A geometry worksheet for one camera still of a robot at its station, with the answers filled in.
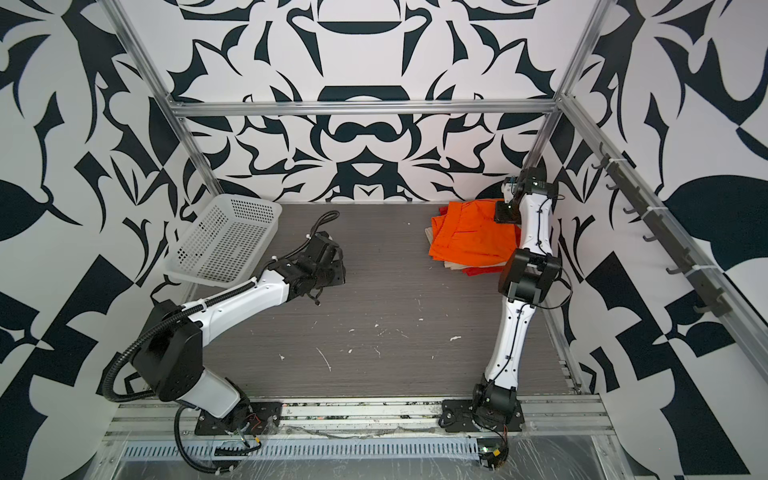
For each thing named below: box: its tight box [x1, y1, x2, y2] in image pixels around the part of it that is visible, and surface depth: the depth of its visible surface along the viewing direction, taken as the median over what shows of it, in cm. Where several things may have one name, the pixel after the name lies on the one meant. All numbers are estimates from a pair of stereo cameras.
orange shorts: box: [430, 199, 519, 267], surface depth 101 cm
